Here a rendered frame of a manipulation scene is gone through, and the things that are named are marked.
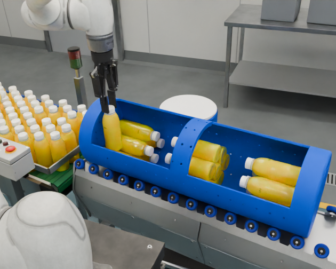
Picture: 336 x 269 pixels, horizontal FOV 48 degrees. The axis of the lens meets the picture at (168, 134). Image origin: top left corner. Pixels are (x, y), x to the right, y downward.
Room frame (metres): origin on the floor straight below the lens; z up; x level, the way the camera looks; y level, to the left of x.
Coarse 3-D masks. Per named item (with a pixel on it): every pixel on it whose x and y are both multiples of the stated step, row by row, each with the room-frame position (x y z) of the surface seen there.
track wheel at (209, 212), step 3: (210, 204) 0.99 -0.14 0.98; (207, 207) 0.99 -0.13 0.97; (210, 207) 0.98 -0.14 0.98; (213, 207) 0.98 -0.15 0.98; (204, 210) 0.98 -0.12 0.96; (207, 210) 0.98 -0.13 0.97; (210, 210) 0.97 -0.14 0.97; (213, 210) 0.97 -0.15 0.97; (216, 210) 0.97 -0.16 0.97; (207, 213) 0.97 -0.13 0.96; (210, 213) 0.97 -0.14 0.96; (213, 213) 0.96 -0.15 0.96; (216, 213) 0.97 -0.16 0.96; (207, 216) 0.97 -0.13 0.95; (210, 216) 0.96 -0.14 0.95; (213, 216) 0.96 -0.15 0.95
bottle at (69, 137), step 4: (64, 132) 1.39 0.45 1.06; (68, 132) 1.39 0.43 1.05; (72, 132) 1.40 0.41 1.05; (64, 136) 1.38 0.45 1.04; (68, 136) 1.38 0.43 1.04; (72, 136) 1.39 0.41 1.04; (64, 140) 1.38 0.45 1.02; (68, 140) 1.37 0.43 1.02; (72, 140) 1.38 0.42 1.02; (76, 140) 1.41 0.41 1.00; (68, 144) 1.37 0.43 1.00; (72, 144) 1.38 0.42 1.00; (76, 144) 1.40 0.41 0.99; (68, 148) 1.37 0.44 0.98; (72, 148) 1.38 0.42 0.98; (68, 152) 1.37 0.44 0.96; (76, 156) 1.39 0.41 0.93; (72, 160) 1.37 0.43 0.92
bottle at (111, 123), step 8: (104, 120) 1.22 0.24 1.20; (112, 120) 1.22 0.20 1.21; (104, 128) 1.22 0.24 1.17; (112, 128) 1.21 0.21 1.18; (120, 128) 1.24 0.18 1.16; (104, 136) 1.23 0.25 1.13; (112, 136) 1.21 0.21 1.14; (120, 136) 1.23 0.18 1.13; (112, 144) 1.21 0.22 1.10; (120, 144) 1.22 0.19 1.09
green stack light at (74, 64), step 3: (81, 57) 1.88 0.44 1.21; (69, 60) 1.86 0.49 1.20; (72, 60) 1.85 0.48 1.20; (75, 60) 1.85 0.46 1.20; (78, 60) 1.85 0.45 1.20; (81, 60) 1.87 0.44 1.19; (72, 63) 1.85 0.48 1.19; (75, 63) 1.85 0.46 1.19; (78, 63) 1.85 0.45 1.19; (81, 63) 1.87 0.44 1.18; (72, 66) 1.85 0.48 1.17; (75, 66) 1.85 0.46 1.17; (78, 66) 1.85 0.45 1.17; (81, 66) 1.86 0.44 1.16
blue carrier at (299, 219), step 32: (96, 128) 1.30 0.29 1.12; (160, 128) 1.36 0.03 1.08; (192, 128) 1.10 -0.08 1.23; (224, 128) 1.18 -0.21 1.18; (96, 160) 1.19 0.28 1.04; (128, 160) 1.10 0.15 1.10; (160, 160) 1.28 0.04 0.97; (288, 160) 1.09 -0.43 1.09; (320, 160) 0.89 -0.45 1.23; (192, 192) 0.98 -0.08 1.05; (224, 192) 0.91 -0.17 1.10; (320, 192) 0.86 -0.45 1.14; (288, 224) 0.81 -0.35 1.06
